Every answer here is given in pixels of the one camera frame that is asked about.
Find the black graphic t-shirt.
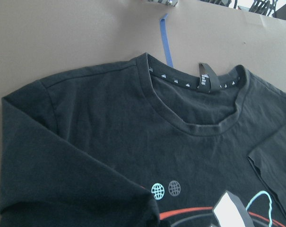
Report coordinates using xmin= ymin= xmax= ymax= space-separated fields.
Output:
xmin=0 ymin=53 xmax=286 ymax=227

